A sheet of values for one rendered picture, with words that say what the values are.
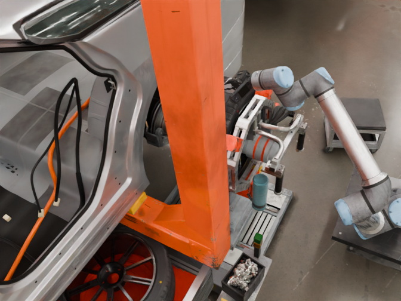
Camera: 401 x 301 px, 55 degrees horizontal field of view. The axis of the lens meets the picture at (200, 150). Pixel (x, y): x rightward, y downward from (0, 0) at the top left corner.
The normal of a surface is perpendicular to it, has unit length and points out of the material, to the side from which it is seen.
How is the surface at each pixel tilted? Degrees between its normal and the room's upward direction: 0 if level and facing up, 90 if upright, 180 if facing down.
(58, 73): 2
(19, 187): 1
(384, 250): 0
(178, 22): 90
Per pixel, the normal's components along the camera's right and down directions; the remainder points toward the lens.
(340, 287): -0.08, -0.68
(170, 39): -0.49, 0.67
